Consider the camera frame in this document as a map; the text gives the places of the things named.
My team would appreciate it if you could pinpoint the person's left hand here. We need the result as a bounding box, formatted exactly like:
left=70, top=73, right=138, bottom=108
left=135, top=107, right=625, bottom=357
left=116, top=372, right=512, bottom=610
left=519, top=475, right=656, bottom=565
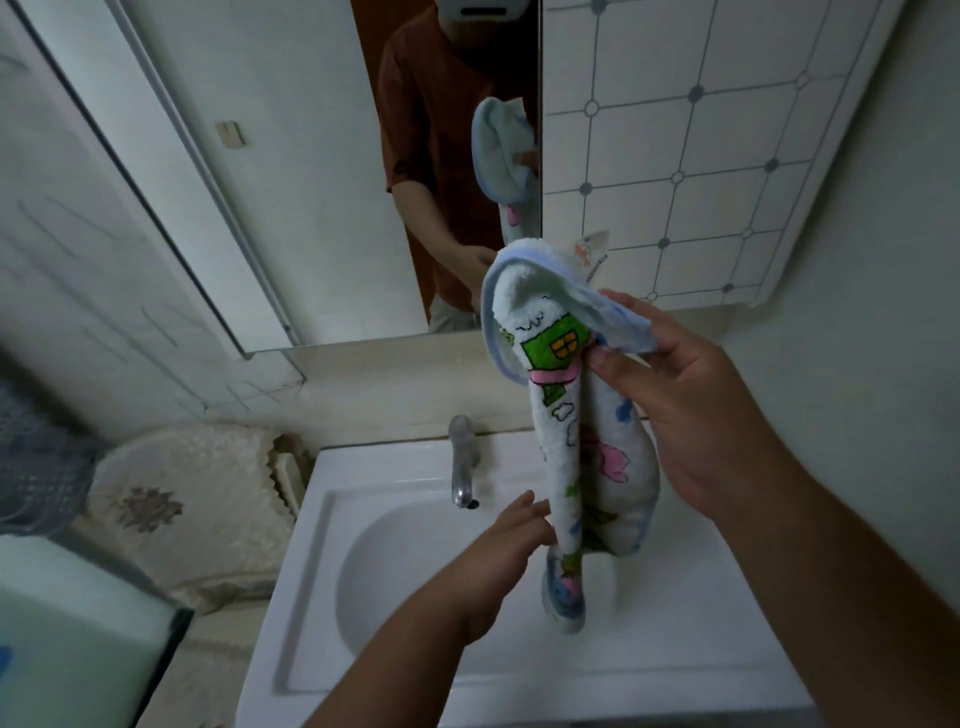
left=432, top=489, right=558, bottom=648

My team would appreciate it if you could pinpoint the person's right hand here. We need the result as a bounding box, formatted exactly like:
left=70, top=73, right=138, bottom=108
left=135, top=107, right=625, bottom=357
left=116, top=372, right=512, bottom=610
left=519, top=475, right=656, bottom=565
left=583, top=289, right=801, bottom=528

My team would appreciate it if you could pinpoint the white cartoon print towel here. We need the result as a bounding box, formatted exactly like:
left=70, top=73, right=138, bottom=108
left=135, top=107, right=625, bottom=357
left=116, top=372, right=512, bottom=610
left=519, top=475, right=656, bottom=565
left=480, top=230, right=663, bottom=636

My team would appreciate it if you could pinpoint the person's right forearm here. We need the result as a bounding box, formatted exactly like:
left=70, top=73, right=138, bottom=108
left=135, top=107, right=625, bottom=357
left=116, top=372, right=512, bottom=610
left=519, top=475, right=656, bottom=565
left=714, top=466, right=960, bottom=728

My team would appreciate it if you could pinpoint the person's left forearm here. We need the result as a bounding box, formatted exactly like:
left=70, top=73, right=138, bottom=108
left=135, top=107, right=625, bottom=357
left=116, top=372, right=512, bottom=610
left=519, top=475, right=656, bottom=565
left=303, top=589, right=471, bottom=728

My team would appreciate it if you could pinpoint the chrome faucet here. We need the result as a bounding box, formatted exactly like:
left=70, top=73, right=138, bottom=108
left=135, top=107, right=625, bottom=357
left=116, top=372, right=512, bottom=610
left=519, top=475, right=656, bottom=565
left=447, top=414, right=482, bottom=512

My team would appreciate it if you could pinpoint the white ceramic wash basin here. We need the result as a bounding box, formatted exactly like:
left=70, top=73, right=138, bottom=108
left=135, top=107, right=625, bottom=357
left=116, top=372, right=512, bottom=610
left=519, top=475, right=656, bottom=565
left=235, top=429, right=820, bottom=728

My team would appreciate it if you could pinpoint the white corner trim strip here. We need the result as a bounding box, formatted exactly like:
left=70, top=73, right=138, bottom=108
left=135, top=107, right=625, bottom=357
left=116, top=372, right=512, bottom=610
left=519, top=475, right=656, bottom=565
left=747, top=0, right=909, bottom=309

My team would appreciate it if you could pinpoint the cream lace cover cloth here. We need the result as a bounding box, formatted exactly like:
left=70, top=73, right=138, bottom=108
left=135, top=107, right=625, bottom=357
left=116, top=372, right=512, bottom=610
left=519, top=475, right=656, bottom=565
left=84, top=422, right=310, bottom=615

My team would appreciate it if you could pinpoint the white glass-top appliance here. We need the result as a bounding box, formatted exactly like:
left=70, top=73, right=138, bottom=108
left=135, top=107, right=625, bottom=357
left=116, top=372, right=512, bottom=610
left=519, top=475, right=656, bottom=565
left=0, top=531, right=196, bottom=728

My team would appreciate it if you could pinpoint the blue plastic basket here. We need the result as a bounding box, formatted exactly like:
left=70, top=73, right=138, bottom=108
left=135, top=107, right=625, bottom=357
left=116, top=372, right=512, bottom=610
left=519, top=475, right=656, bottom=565
left=0, top=373, right=108, bottom=538

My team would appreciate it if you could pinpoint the wall mirror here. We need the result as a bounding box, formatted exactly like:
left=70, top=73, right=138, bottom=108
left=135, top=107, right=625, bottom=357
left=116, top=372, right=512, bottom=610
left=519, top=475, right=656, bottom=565
left=13, top=0, right=545, bottom=355

